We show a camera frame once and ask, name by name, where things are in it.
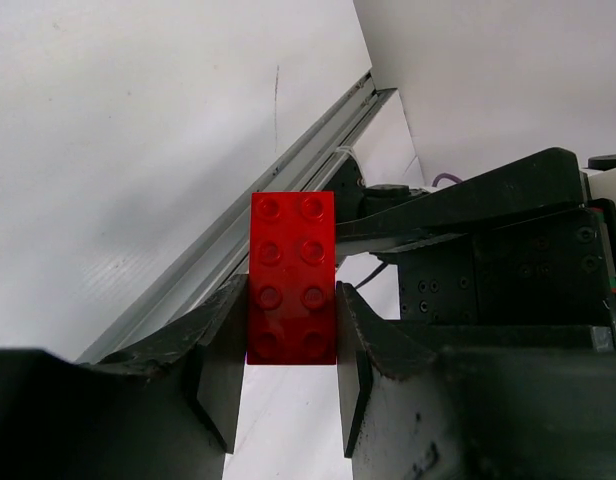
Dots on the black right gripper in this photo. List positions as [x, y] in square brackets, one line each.
[548, 271]

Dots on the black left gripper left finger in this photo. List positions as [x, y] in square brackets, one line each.
[165, 407]

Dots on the red lego brick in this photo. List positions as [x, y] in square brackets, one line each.
[291, 279]

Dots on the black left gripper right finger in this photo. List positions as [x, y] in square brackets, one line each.
[473, 402]

